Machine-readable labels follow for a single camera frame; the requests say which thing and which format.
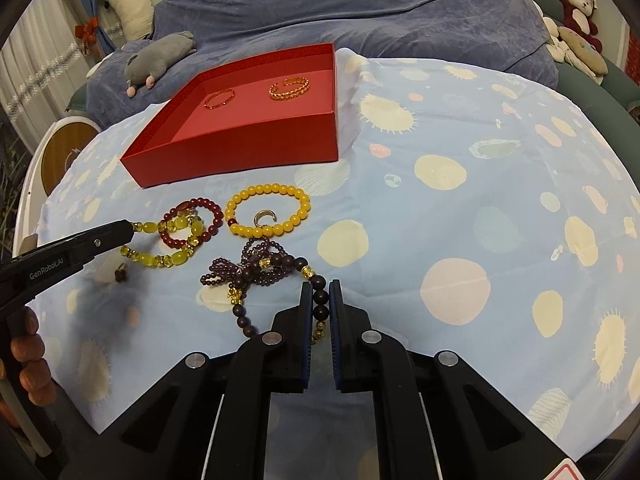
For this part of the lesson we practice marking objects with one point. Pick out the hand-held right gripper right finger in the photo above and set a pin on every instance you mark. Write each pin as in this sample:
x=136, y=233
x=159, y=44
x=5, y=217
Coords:
x=336, y=320

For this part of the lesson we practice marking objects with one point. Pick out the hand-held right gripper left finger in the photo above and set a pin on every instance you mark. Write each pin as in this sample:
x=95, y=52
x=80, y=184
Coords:
x=305, y=320

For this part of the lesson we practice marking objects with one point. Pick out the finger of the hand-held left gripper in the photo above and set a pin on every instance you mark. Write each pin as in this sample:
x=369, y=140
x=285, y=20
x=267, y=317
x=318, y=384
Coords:
x=102, y=240

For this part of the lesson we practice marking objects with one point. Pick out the purple small-bead strand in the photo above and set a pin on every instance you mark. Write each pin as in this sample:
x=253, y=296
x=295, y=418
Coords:
x=220, y=265

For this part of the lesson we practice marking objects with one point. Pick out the red jewelry box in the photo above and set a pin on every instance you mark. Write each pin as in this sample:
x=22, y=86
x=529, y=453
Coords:
x=240, y=150

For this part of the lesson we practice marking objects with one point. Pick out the white device with wooden disc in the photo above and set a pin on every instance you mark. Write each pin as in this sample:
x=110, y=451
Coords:
x=60, y=150

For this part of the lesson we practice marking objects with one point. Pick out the thin red gold bangle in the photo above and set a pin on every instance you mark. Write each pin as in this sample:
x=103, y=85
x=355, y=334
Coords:
x=205, y=102

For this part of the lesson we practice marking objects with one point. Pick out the white lace curtain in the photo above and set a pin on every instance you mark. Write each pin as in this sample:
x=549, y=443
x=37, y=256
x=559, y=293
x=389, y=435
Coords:
x=30, y=80

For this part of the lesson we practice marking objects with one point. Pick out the light blue planet-print sheet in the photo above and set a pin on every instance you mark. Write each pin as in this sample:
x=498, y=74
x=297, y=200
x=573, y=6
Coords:
x=450, y=185

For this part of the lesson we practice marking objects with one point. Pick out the grey mouse plush toy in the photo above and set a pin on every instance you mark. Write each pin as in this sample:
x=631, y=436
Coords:
x=160, y=55

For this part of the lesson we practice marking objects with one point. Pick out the red ribbon bow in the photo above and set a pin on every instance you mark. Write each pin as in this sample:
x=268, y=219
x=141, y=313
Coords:
x=89, y=30

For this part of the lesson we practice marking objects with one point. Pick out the blue curtain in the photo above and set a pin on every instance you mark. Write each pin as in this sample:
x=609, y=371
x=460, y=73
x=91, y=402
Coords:
x=100, y=20

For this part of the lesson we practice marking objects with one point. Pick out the braided gold bangle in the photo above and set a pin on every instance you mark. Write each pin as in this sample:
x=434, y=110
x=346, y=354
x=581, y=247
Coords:
x=280, y=96

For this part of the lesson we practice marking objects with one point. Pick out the white long plush toy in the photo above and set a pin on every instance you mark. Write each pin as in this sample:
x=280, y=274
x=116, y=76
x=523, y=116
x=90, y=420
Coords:
x=130, y=5

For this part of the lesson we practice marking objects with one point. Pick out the blue-grey velvet blanket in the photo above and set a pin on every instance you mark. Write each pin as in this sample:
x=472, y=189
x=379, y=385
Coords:
x=350, y=5

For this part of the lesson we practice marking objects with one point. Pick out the green sofa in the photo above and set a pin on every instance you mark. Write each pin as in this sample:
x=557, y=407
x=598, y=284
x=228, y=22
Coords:
x=590, y=95

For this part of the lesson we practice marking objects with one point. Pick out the cream plush toy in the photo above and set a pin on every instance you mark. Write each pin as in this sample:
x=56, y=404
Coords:
x=585, y=55

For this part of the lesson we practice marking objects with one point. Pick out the red bear plush toy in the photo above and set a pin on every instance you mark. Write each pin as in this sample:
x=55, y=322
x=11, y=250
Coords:
x=570, y=15

